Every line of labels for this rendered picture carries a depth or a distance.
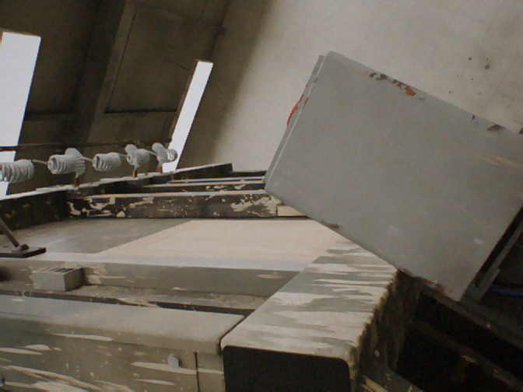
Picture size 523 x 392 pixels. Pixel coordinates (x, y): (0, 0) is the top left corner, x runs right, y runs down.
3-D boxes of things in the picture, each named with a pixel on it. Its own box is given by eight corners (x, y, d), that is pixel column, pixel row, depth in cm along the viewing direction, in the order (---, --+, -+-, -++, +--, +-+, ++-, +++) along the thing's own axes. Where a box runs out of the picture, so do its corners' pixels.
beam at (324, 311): (361, 488, 38) (353, 356, 37) (226, 457, 43) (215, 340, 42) (457, 182, 238) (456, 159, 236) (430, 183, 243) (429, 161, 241)
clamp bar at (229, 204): (383, 218, 121) (379, 121, 118) (40, 218, 170) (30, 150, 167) (390, 211, 130) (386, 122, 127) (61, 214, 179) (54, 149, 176)
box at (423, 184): (577, 159, 30) (321, 45, 35) (471, 313, 33) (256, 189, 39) (549, 149, 41) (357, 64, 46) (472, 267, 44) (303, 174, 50)
